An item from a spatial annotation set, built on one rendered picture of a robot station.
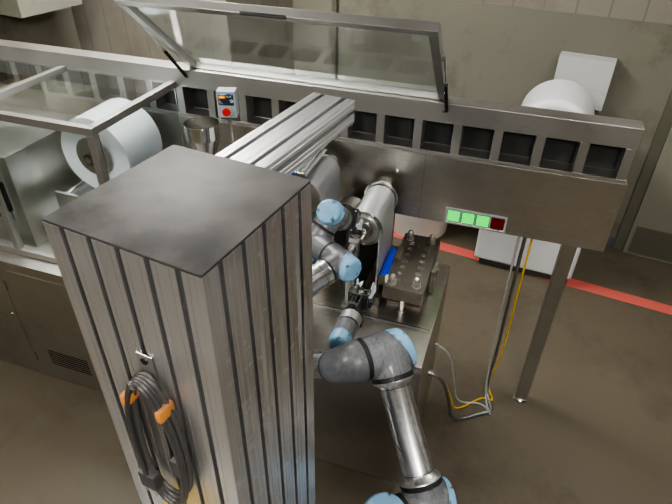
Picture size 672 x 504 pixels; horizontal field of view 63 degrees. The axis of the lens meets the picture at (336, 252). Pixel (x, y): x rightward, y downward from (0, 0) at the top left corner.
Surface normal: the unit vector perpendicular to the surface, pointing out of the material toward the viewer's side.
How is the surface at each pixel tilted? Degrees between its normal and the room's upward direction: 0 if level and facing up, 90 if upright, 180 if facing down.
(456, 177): 90
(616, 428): 0
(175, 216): 0
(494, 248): 90
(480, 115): 90
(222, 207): 0
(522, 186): 90
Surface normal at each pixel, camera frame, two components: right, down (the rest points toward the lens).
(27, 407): 0.01, -0.81
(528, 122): -0.32, 0.55
